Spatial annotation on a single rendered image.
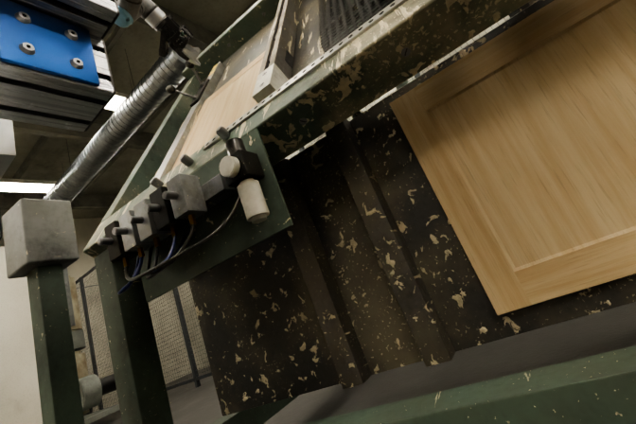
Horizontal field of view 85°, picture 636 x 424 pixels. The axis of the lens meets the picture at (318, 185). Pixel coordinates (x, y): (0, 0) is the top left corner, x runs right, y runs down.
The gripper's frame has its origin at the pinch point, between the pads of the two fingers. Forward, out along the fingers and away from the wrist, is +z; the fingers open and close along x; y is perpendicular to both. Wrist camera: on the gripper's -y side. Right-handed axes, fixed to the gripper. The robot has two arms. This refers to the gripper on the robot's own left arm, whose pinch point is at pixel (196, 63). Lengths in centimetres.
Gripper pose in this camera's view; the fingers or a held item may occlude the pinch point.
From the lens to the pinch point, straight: 168.9
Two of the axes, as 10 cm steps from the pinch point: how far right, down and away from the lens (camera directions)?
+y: 7.9, -4.6, -4.0
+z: 6.1, 5.9, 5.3
